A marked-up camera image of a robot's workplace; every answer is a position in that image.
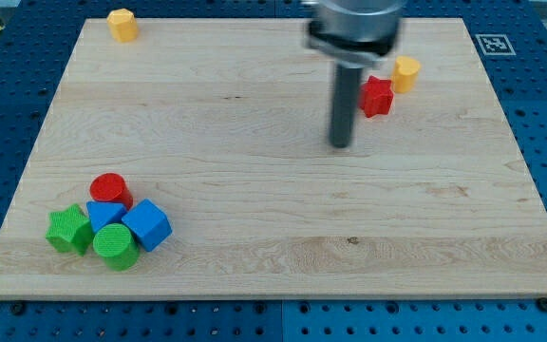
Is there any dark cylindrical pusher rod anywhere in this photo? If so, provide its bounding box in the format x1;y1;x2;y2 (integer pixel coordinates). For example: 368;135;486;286
329;63;363;148

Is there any red star block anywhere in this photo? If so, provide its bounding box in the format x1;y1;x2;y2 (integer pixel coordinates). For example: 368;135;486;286
359;76;394;118

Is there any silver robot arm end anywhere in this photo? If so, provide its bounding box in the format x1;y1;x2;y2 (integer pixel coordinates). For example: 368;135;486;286
301;0;406;67

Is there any yellow heart block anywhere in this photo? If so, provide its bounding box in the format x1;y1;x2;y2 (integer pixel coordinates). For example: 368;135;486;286
391;56;422;93

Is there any green star block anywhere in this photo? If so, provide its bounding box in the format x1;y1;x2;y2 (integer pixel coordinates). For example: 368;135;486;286
45;203;94;257

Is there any wooden board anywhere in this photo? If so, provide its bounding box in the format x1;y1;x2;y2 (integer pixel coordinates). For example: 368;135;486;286
0;18;547;300

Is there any blue cube block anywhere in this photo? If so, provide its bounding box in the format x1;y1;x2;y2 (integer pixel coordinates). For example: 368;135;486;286
122;199;173;252

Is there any red cylinder block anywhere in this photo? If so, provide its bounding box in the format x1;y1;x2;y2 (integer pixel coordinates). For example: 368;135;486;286
89;173;134;210

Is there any green cylinder block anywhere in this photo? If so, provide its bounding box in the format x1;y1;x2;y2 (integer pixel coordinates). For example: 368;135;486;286
93;223;140;271

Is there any blue triangle block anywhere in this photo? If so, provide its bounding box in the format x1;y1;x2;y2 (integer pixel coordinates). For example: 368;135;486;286
86;201;127;234

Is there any yellow hexagon block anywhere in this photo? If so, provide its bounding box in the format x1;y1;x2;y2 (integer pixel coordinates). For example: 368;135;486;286
106;9;139;43

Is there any white fiducial marker tag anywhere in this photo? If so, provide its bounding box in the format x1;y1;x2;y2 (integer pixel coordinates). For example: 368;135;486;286
476;33;516;56

